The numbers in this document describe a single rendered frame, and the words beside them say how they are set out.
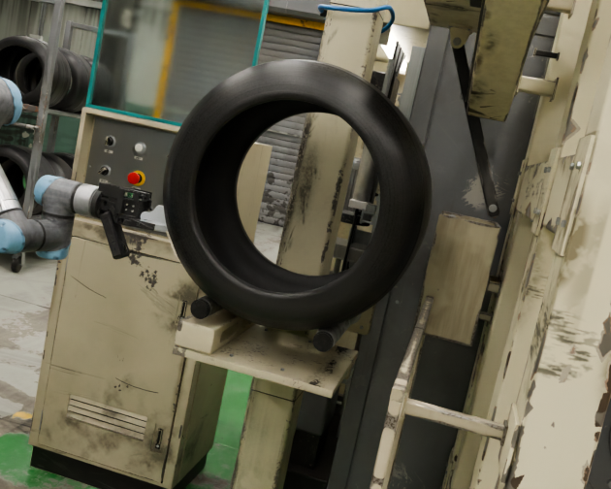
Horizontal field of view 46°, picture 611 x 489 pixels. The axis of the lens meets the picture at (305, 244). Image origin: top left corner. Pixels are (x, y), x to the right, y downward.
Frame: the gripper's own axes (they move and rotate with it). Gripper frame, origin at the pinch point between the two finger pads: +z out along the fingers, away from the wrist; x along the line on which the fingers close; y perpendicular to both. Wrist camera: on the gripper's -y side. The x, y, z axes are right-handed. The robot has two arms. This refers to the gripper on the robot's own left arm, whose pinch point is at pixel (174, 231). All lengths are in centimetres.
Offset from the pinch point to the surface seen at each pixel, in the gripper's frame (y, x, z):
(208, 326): -17.3, -8.1, 15.2
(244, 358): -23.2, -4.3, 23.9
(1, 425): -105, 83, -88
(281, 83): 36.8, -11.8, 21.5
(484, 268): 6, 21, 71
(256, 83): 35.8, -11.7, 16.2
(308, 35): 184, 919, -221
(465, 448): -39, 22, 77
